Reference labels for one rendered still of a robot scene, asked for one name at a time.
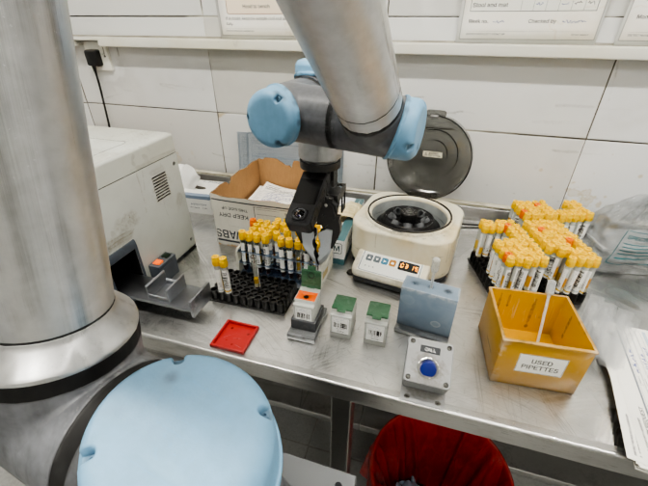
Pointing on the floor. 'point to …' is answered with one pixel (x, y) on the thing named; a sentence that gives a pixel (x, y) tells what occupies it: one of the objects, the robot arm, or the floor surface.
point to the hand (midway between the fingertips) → (317, 260)
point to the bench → (593, 460)
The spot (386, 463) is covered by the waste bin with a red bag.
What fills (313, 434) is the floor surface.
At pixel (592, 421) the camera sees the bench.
